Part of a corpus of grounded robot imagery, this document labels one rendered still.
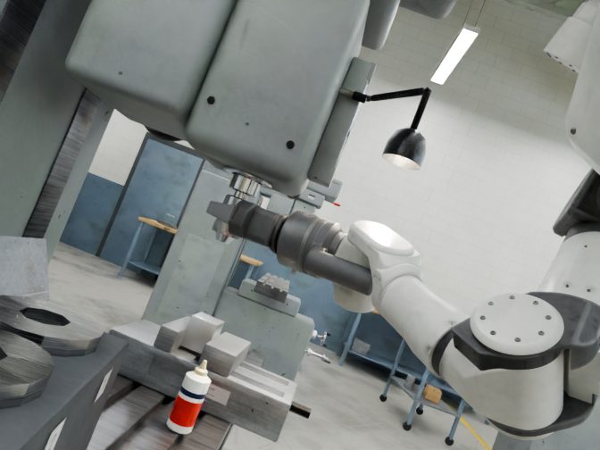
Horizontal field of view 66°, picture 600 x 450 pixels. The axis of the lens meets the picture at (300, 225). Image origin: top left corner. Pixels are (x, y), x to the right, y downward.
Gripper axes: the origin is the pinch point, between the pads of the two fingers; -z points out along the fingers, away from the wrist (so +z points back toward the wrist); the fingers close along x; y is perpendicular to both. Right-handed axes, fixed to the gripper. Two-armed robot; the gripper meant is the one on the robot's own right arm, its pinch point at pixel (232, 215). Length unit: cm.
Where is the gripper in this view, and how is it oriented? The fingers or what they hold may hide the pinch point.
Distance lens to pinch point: 75.8
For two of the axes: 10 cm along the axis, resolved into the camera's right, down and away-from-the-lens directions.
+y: -3.6, 9.3, -0.6
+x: -3.3, -1.9, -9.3
